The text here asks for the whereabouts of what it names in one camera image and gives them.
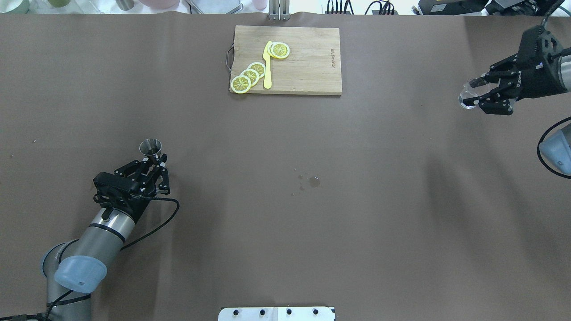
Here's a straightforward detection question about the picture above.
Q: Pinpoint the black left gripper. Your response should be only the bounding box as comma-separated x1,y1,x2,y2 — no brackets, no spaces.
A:
93,154,171,223

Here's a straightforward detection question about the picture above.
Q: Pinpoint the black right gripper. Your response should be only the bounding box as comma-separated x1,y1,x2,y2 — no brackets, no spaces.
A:
466,25,569,115

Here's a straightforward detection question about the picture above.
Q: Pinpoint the steel measuring jigger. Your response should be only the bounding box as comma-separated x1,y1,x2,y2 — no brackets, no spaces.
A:
139,138,163,166

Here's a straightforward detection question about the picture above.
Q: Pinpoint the clear glass shaker cup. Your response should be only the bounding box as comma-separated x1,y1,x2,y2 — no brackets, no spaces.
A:
458,77,491,110

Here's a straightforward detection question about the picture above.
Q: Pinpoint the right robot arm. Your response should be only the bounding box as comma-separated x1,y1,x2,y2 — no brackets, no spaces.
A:
459,25,570,179

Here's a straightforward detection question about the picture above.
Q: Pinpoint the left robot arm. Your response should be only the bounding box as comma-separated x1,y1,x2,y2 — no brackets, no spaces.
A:
41,152,170,321

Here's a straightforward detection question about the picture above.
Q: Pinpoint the grey plastic cup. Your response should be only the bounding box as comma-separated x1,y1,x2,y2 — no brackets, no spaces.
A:
116,0,135,12

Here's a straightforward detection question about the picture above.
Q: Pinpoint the pink plastic cup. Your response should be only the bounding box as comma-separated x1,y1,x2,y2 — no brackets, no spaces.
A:
251,0,269,11

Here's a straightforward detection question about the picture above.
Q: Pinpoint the yellow plastic knife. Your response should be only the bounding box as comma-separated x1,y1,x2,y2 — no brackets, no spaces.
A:
262,41,273,90

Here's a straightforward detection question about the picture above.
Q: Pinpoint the pink bowl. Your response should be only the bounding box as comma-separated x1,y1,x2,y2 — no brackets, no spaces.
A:
139,0,180,10

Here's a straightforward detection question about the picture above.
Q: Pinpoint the bamboo cutting board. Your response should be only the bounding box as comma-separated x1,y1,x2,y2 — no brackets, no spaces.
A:
230,25,343,97

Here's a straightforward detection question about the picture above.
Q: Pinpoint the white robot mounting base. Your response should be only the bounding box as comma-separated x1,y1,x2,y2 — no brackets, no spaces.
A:
218,306,337,321

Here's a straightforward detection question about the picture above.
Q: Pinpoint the white bowl green rim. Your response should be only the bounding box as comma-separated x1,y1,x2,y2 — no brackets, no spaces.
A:
0,0,30,14

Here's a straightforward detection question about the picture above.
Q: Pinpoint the aluminium frame post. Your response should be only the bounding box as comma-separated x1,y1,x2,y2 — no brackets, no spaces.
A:
268,0,291,21

